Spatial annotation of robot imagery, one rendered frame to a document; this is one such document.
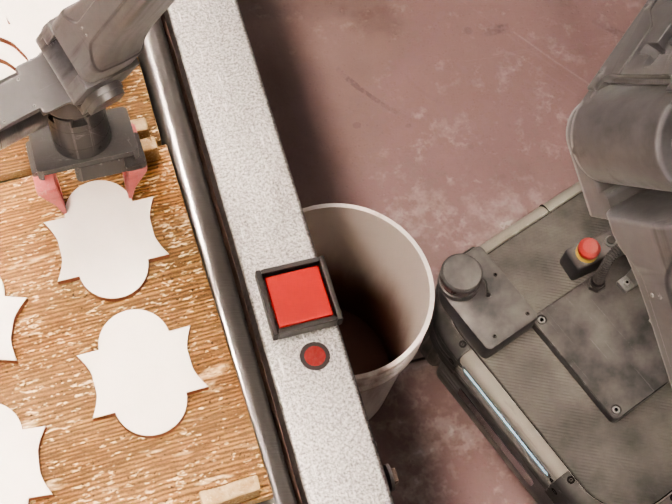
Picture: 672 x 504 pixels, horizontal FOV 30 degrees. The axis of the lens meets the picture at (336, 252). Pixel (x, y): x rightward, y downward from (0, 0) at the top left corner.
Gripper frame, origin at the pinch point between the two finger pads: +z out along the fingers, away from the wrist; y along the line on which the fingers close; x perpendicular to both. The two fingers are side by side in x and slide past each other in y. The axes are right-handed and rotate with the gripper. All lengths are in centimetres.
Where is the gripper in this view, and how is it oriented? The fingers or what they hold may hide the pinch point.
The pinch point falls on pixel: (96, 198)
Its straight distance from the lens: 135.5
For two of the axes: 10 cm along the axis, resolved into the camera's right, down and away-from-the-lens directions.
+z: 0.0, 6.2, 7.8
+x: 3.0, 7.5, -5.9
